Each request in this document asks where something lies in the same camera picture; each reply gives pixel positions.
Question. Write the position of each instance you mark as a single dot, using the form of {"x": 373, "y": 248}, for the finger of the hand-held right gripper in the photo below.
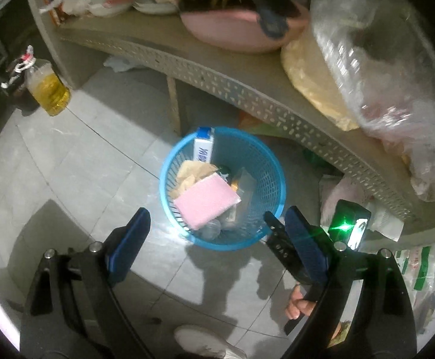
{"x": 279, "y": 239}

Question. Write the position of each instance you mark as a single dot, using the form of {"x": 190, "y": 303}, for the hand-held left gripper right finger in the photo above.
{"x": 307, "y": 246}

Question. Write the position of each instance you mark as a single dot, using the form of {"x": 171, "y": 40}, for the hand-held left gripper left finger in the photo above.
{"x": 127, "y": 246}

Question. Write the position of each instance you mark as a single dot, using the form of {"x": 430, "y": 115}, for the blue plastic wastebasket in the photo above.
{"x": 262, "y": 172}

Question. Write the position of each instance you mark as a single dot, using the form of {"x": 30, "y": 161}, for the pink sponge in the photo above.
{"x": 206, "y": 202}

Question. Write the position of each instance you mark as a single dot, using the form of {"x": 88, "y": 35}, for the tan paper wrapper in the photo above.
{"x": 193, "y": 174}

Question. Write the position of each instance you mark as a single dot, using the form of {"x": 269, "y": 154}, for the blue white cardboard box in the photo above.
{"x": 204, "y": 146}

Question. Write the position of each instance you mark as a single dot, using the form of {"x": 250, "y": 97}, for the person's right hand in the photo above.
{"x": 299, "y": 306}

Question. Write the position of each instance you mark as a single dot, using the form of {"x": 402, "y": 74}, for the white paper package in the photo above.
{"x": 387, "y": 226}

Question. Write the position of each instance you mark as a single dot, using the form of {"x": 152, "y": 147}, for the green printed white bag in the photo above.
{"x": 423, "y": 280}

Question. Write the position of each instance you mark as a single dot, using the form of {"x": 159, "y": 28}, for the orange green bag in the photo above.
{"x": 256, "y": 125}

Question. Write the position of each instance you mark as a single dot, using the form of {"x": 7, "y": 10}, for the person's white shoe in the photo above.
{"x": 206, "y": 344}

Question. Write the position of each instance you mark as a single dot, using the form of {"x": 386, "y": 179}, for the plastic bag yellow contents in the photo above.
{"x": 314, "y": 78}

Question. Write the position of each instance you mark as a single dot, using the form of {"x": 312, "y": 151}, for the perforated grey shelf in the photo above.
{"x": 239, "y": 89}

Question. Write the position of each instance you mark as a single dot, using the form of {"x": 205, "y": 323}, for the plastic bag red contents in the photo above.
{"x": 389, "y": 74}

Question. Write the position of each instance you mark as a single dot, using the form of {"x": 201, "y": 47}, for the yellow cooking oil bottle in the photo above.
{"x": 51, "y": 89}

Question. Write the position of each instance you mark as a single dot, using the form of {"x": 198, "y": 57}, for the white crumpled paper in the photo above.
{"x": 123, "y": 63}

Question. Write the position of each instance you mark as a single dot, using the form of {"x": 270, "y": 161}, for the dark liquid bottle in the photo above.
{"x": 19, "y": 86}

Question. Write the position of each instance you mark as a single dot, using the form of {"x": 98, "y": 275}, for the pink plastic basin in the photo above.
{"x": 232, "y": 30}

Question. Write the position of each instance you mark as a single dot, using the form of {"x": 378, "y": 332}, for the white crumpled plastic bag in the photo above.
{"x": 65, "y": 0}

